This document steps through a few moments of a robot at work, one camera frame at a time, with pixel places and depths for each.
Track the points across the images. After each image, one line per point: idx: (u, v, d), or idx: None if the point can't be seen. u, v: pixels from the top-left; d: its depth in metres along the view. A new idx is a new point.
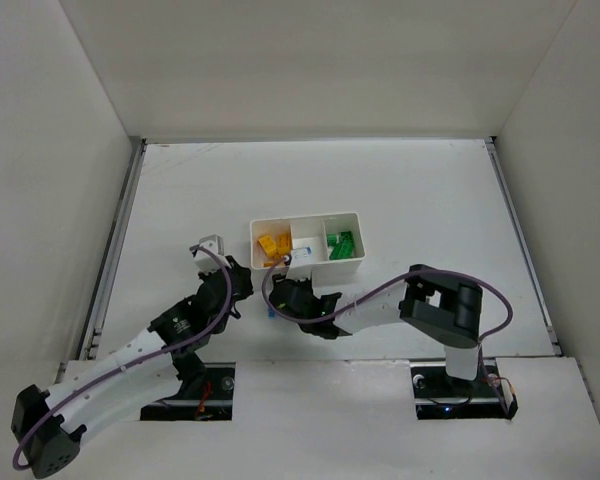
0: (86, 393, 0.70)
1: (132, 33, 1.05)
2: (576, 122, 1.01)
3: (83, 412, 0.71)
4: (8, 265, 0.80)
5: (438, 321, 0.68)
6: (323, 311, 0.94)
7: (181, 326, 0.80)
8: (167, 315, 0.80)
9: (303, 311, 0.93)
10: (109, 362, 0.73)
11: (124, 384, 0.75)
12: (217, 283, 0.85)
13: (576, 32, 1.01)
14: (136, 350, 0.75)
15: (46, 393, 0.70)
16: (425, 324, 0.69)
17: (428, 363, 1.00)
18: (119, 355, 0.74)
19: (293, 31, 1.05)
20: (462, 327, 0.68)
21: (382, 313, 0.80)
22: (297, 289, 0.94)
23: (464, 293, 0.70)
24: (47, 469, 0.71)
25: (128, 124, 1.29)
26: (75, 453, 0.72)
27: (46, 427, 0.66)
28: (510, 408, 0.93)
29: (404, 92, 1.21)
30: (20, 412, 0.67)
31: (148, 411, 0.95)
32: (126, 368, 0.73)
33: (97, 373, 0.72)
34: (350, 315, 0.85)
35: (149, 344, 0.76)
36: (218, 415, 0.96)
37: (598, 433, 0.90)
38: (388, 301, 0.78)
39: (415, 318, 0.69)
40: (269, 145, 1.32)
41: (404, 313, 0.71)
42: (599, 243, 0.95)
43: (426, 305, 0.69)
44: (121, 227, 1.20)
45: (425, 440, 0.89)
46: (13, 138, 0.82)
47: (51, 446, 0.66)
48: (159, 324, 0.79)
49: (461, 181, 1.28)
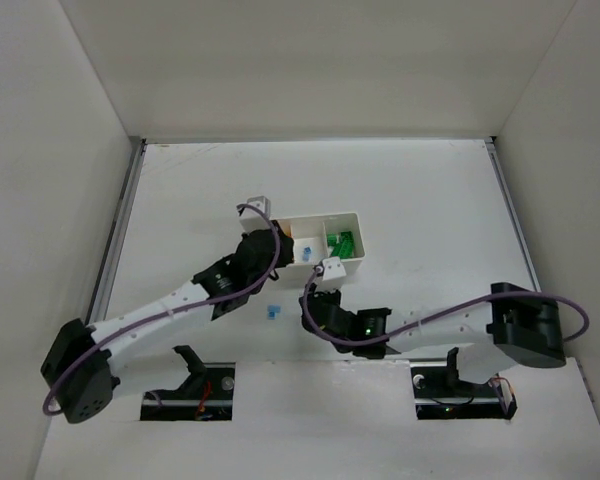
0: (134, 332, 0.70)
1: (133, 34, 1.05)
2: (576, 122, 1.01)
3: (127, 352, 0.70)
4: (8, 267, 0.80)
5: (532, 344, 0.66)
6: (366, 329, 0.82)
7: (223, 282, 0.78)
8: (209, 270, 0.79)
9: (343, 331, 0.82)
10: (157, 305, 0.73)
11: (166, 332, 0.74)
12: (264, 239, 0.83)
13: (575, 33, 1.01)
14: (182, 297, 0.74)
15: (92, 328, 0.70)
16: (519, 350, 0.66)
17: (428, 363, 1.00)
18: (166, 301, 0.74)
19: (293, 31, 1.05)
20: (551, 349, 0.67)
21: (456, 336, 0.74)
22: (335, 306, 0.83)
23: (550, 314, 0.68)
24: (79, 414, 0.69)
25: (127, 124, 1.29)
26: (108, 399, 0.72)
27: (92, 360, 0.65)
28: (509, 407, 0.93)
29: (405, 92, 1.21)
30: (61, 350, 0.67)
31: (147, 412, 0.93)
32: (174, 313, 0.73)
33: (143, 314, 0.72)
34: (409, 335, 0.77)
35: (195, 294, 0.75)
36: (218, 415, 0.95)
37: (597, 433, 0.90)
38: (467, 324, 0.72)
39: (511, 344, 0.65)
40: (267, 145, 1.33)
41: (497, 339, 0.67)
42: (599, 244, 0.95)
43: (520, 329, 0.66)
44: (121, 227, 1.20)
45: (424, 439, 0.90)
46: (12, 139, 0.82)
47: (94, 381, 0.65)
48: (202, 276, 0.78)
49: (461, 181, 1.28)
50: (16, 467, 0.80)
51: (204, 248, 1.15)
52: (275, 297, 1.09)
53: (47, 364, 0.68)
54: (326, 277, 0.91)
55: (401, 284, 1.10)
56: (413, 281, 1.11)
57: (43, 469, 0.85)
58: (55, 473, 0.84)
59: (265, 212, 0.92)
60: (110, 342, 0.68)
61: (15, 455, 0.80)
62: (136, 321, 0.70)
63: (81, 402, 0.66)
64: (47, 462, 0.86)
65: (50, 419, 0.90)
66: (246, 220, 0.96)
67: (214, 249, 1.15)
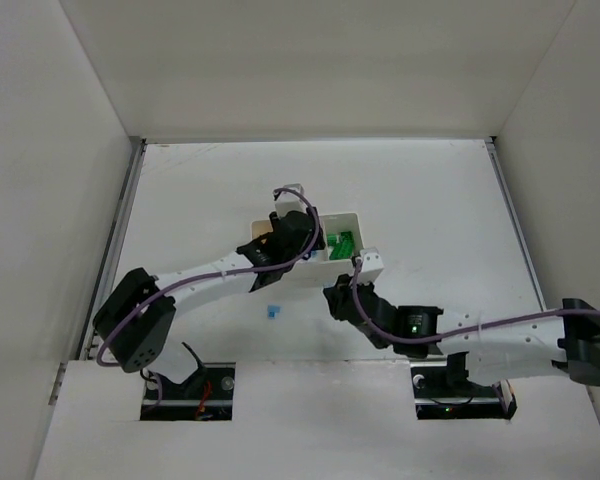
0: (193, 284, 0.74)
1: (133, 33, 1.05)
2: (576, 122, 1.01)
3: (184, 305, 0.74)
4: (8, 267, 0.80)
5: None
6: (413, 326, 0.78)
7: (263, 256, 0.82)
8: (250, 243, 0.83)
9: (388, 325, 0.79)
10: (211, 266, 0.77)
11: (216, 294, 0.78)
12: (302, 218, 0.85)
13: (575, 33, 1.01)
14: (230, 263, 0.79)
15: (155, 276, 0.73)
16: (587, 368, 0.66)
17: (428, 363, 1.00)
18: (218, 264, 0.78)
19: (293, 31, 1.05)
20: None
21: (520, 347, 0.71)
22: (382, 300, 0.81)
23: None
24: (133, 362, 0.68)
25: (127, 123, 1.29)
26: (159, 352, 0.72)
27: (158, 303, 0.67)
28: (509, 407, 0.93)
29: (405, 91, 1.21)
30: (123, 296, 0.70)
31: (147, 411, 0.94)
32: (225, 275, 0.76)
33: (200, 272, 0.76)
34: (467, 339, 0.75)
35: (242, 262, 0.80)
36: (218, 415, 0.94)
37: (597, 433, 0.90)
38: (534, 334, 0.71)
39: (585, 362, 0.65)
40: (267, 145, 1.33)
41: (568, 355, 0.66)
42: (599, 244, 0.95)
43: (591, 346, 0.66)
44: (121, 228, 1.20)
45: (424, 439, 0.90)
46: (13, 138, 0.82)
47: (159, 324, 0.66)
48: (246, 247, 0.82)
49: (461, 181, 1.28)
50: (16, 467, 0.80)
51: (204, 248, 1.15)
52: (276, 297, 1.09)
53: (104, 309, 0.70)
54: (364, 269, 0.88)
55: (401, 284, 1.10)
56: (413, 281, 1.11)
57: (43, 468, 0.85)
58: (54, 472, 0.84)
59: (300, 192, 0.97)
60: (172, 289, 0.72)
61: (15, 455, 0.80)
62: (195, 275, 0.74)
63: (140, 346, 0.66)
64: (47, 462, 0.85)
65: (50, 419, 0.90)
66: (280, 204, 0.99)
67: (215, 249, 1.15)
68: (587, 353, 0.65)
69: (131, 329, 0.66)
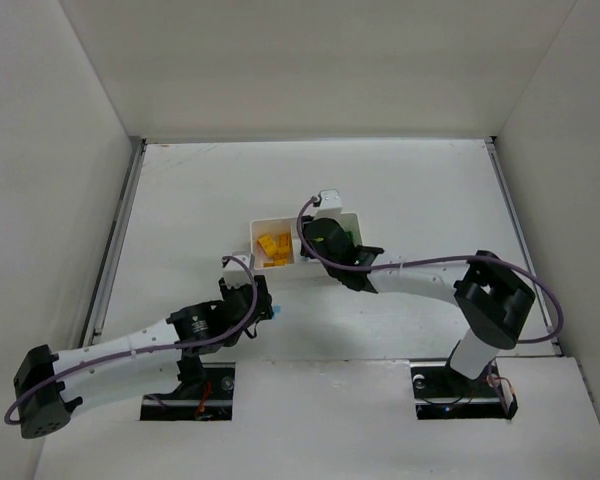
0: (91, 368, 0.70)
1: (132, 33, 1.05)
2: (576, 122, 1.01)
3: (84, 385, 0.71)
4: (8, 267, 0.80)
5: (490, 312, 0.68)
6: (356, 260, 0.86)
7: (199, 328, 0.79)
8: (187, 312, 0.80)
9: (336, 253, 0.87)
10: (123, 343, 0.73)
11: (127, 371, 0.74)
12: (243, 298, 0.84)
13: (576, 33, 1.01)
14: (150, 338, 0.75)
15: (55, 356, 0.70)
16: (475, 310, 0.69)
17: (428, 363, 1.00)
18: (133, 340, 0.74)
19: (293, 31, 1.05)
20: (507, 325, 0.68)
21: (428, 285, 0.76)
22: (339, 228, 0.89)
23: (522, 297, 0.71)
24: (34, 431, 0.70)
25: (127, 123, 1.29)
26: (66, 420, 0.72)
27: (45, 390, 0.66)
28: (510, 407, 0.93)
29: (405, 91, 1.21)
30: (25, 370, 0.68)
31: (147, 412, 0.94)
32: (136, 354, 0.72)
33: (108, 350, 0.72)
34: (389, 274, 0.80)
35: (164, 337, 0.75)
36: (218, 415, 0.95)
37: (597, 434, 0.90)
38: (441, 275, 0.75)
39: (470, 300, 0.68)
40: (268, 145, 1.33)
41: (459, 292, 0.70)
42: (599, 243, 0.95)
43: (484, 293, 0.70)
44: (121, 227, 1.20)
45: (424, 439, 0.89)
46: (13, 137, 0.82)
47: (45, 411, 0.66)
48: (178, 318, 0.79)
49: (461, 181, 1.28)
50: (16, 467, 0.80)
51: (204, 249, 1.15)
52: (275, 297, 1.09)
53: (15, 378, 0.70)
54: (322, 207, 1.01)
55: None
56: None
57: (44, 469, 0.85)
58: (54, 473, 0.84)
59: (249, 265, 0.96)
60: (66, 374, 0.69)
61: (14, 455, 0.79)
62: (97, 358, 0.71)
63: (31, 426, 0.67)
64: (47, 462, 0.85)
65: None
66: (230, 271, 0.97)
67: (215, 249, 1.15)
68: (475, 293, 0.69)
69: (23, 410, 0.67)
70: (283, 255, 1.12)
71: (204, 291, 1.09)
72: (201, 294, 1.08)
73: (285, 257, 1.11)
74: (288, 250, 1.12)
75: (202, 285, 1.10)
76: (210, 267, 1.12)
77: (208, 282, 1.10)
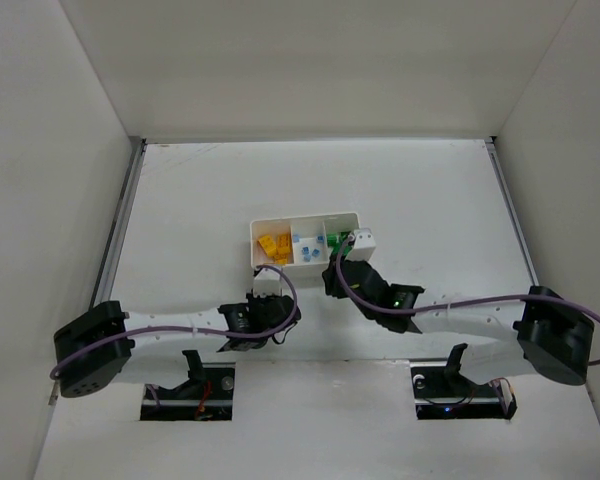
0: (158, 334, 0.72)
1: (133, 33, 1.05)
2: (576, 122, 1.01)
3: (141, 351, 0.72)
4: (8, 267, 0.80)
5: (556, 352, 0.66)
6: (395, 300, 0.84)
7: (242, 322, 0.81)
8: (234, 305, 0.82)
9: (374, 296, 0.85)
10: (184, 319, 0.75)
11: (179, 346, 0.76)
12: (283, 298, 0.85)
13: (576, 33, 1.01)
14: (206, 320, 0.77)
15: (126, 314, 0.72)
16: (542, 353, 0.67)
17: (428, 363, 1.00)
18: (194, 319, 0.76)
19: (293, 31, 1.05)
20: (575, 363, 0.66)
21: (482, 325, 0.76)
22: (373, 272, 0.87)
23: (586, 330, 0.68)
24: (74, 387, 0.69)
25: (127, 123, 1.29)
26: (105, 383, 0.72)
27: (118, 344, 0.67)
28: (509, 408, 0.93)
29: (405, 91, 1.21)
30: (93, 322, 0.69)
31: (147, 411, 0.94)
32: (196, 332, 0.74)
33: (171, 322, 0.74)
34: (436, 315, 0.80)
35: (217, 322, 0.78)
36: (218, 414, 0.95)
37: (597, 433, 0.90)
38: (497, 316, 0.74)
39: (534, 343, 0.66)
40: (269, 145, 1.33)
41: (520, 334, 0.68)
42: (599, 243, 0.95)
43: (546, 332, 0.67)
44: (121, 227, 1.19)
45: (424, 439, 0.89)
46: (13, 137, 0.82)
47: (109, 365, 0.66)
48: (228, 308, 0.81)
49: (462, 181, 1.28)
50: (16, 466, 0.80)
51: (204, 248, 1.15)
52: None
53: (70, 328, 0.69)
54: (356, 246, 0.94)
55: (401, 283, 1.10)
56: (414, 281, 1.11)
57: (43, 468, 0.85)
58: (54, 472, 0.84)
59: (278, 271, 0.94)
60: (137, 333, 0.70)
61: (14, 455, 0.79)
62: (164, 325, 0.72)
63: (85, 378, 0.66)
64: (47, 461, 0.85)
65: (50, 419, 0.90)
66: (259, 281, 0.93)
67: (214, 249, 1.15)
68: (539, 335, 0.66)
69: (82, 361, 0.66)
70: (283, 255, 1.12)
71: (204, 291, 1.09)
72: (202, 294, 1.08)
73: (285, 257, 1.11)
74: (288, 250, 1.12)
75: (201, 285, 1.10)
76: (210, 267, 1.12)
77: (207, 282, 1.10)
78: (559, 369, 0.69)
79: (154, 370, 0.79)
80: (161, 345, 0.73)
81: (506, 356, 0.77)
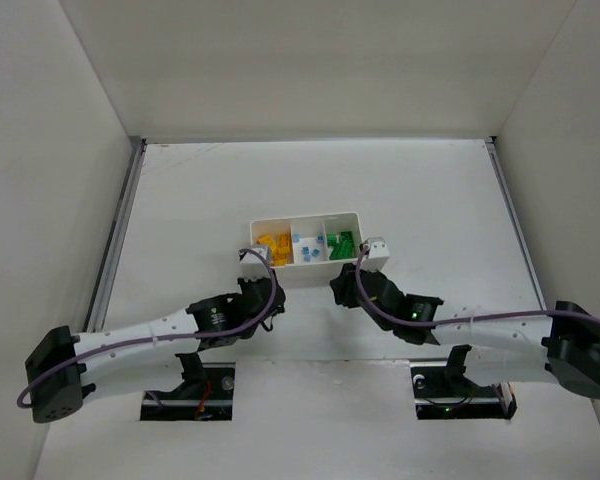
0: (113, 351, 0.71)
1: (133, 33, 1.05)
2: (576, 122, 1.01)
3: (101, 371, 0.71)
4: (8, 267, 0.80)
5: (585, 368, 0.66)
6: (413, 312, 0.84)
7: (218, 318, 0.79)
8: (205, 303, 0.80)
9: (392, 307, 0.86)
10: (144, 330, 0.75)
11: (149, 357, 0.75)
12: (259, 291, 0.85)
13: (576, 33, 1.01)
14: (170, 327, 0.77)
15: (76, 338, 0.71)
16: (571, 369, 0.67)
17: (429, 363, 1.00)
18: (155, 327, 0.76)
19: (293, 31, 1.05)
20: None
21: (506, 341, 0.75)
22: (389, 284, 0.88)
23: None
24: (45, 416, 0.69)
25: (127, 123, 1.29)
26: (77, 406, 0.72)
27: (67, 371, 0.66)
28: (509, 408, 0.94)
29: (405, 91, 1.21)
30: (44, 352, 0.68)
31: (147, 411, 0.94)
32: (157, 341, 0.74)
33: (131, 336, 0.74)
34: (459, 330, 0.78)
35: (184, 326, 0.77)
36: (218, 414, 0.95)
37: (597, 433, 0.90)
38: (522, 331, 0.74)
39: (564, 360, 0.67)
40: (269, 145, 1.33)
41: (549, 352, 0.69)
42: (599, 244, 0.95)
43: (575, 348, 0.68)
44: (121, 227, 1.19)
45: (424, 439, 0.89)
46: (13, 137, 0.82)
47: (65, 392, 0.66)
48: (198, 308, 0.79)
49: (461, 181, 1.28)
50: (16, 466, 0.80)
51: (204, 248, 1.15)
52: None
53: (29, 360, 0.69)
54: (371, 255, 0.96)
55: (402, 283, 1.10)
56: (414, 281, 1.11)
57: (44, 468, 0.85)
58: (54, 472, 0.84)
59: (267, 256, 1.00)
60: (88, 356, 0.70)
61: (14, 456, 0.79)
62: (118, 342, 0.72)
63: (47, 408, 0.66)
64: (48, 462, 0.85)
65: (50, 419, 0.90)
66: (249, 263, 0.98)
67: (214, 249, 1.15)
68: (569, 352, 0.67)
69: (38, 391, 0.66)
70: (283, 255, 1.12)
71: (204, 291, 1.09)
72: (202, 294, 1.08)
73: (285, 258, 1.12)
74: (288, 251, 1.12)
75: (202, 285, 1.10)
76: (211, 267, 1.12)
77: (208, 282, 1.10)
78: (586, 385, 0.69)
79: (143, 377, 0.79)
80: (122, 361, 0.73)
81: (523, 367, 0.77)
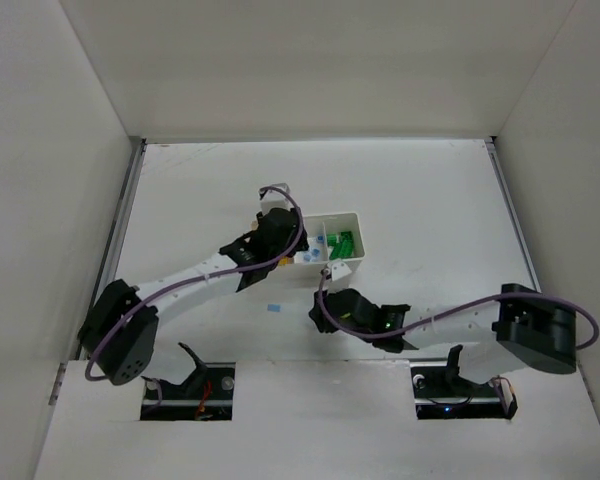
0: (175, 291, 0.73)
1: (132, 33, 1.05)
2: (576, 122, 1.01)
3: (166, 312, 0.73)
4: (8, 267, 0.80)
5: (537, 346, 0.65)
6: (387, 323, 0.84)
7: (247, 254, 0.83)
8: (232, 245, 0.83)
9: (366, 322, 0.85)
10: (192, 271, 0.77)
11: (198, 298, 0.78)
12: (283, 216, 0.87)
13: (576, 32, 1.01)
14: (213, 265, 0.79)
15: (137, 286, 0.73)
16: (523, 350, 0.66)
17: (428, 363, 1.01)
18: (200, 267, 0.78)
19: (292, 31, 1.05)
20: (562, 353, 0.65)
21: (464, 332, 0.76)
22: (361, 298, 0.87)
23: (566, 319, 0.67)
24: (121, 373, 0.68)
25: (127, 123, 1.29)
26: (148, 358, 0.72)
27: (142, 313, 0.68)
28: (509, 407, 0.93)
29: (405, 91, 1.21)
30: (106, 308, 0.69)
31: (149, 410, 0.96)
32: (208, 278, 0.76)
33: (182, 278, 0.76)
34: (424, 331, 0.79)
35: (224, 263, 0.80)
36: (218, 415, 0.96)
37: (597, 434, 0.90)
38: (475, 321, 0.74)
39: (513, 343, 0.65)
40: (269, 145, 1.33)
41: (499, 335, 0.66)
42: (599, 243, 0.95)
43: (525, 329, 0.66)
44: (122, 228, 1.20)
45: (423, 439, 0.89)
46: (11, 136, 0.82)
47: (144, 335, 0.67)
48: (229, 248, 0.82)
49: (464, 181, 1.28)
50: (15, 466, 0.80)
51: (203, 249, 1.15)
52: (275, 295, 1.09)
53: (88, 324, 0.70)
54: (334, 278, 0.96)
55: (401, 283, 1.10)
56: (414, 280, 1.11)
57: (43, 468, 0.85)
58: (54, 472, 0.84)
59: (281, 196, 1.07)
60: (155, 298, 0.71)
61: (13, 455, 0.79)
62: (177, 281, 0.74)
63: (128, 358, 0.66)
64: (47, 462, 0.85)
65: (49, 419, 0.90)
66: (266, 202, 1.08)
67: (214, 249, 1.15)
68: (517, 333, 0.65)
69: (115, 342, 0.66)
70: None
71: None
72: None
73: None
74: None
75: None
76: None
77: None
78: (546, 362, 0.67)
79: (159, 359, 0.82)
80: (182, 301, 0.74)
81: (493, 356, 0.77)
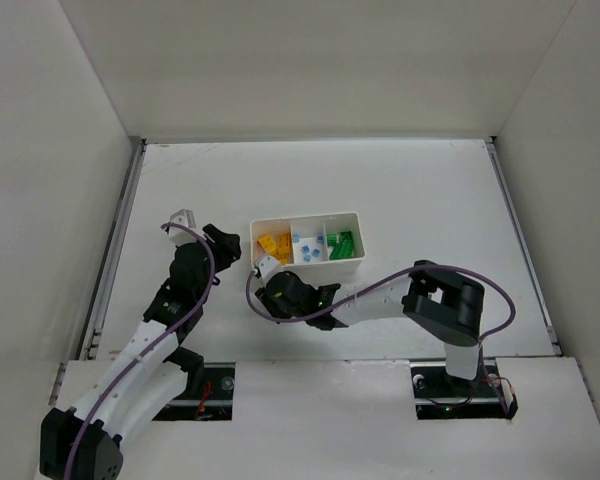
0: (113, 391, 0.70)
1: (132, 33, 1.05)
2: (576, 122, 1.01)
3: (116, 415, 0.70)
4: (9, 266, 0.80)
5: (440, 316, 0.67)
6: (319, 301, 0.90)
7: (173, 306, 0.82)
8: (156, 304, 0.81)
9: (298, 302, 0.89)
10: (123, 359, 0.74)
11: (144, 377, 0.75)
12: (193, 256, 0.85)
13: (575, 33, 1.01)
14: (143, 340, 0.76)
15: (73, 408, 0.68)
16: (429, 321, 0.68)
17: (429, 363, 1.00)
18: (129, 350, 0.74)
19: (291, 32, 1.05)
20: (466, 325, 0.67)
21: (382, 306, 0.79)
22: (294, 279, 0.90)
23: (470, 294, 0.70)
24: None
25: (127, 123, 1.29)
26: (121, 459, 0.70)
27: (90, 434, 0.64)
28: (510, 407, 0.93)
29: (404, 91, 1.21)
30: (51, 444, 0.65)
31: None
32: (141, 358, 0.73)
33: (115, 372, 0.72)
34: (349, 307, 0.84)
35: (153, 331, 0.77)
36: (218, 414, 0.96)
37: (598, 434, 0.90)
38: (390, 295, 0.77)
39: (418, 313, 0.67)
40: (268, 145, 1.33)
41: (407, 306, 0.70)
42: (598, 243, 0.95)
43: (430, 302, 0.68)
44: (121, 227, 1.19)
45: (424, 439, 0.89)
46: (12, 137, 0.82)
47: (101, 452, 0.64)
48: (152, 311, 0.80)
49: (462, 181, 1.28)
50: (16, 466, 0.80)
51: None
52: None
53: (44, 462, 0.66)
54: (264, 275, 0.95)
55: None
56: None
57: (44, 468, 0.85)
58: None
59: (189, 225, 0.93)
60: (97, 412, 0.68)
61: (13, 455, 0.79)
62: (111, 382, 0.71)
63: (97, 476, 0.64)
64: None
65: None
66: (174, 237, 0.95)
67: None
68: (422, 304, 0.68)
69: (77, 470, 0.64)
70: (283, 255, 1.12)
71: None
72: None
73: (285, 257, 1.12)
74: (288, 250, 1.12)
75: None
76: None
77: None
78: (453, 335, 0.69)
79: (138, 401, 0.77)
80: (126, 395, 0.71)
81: None
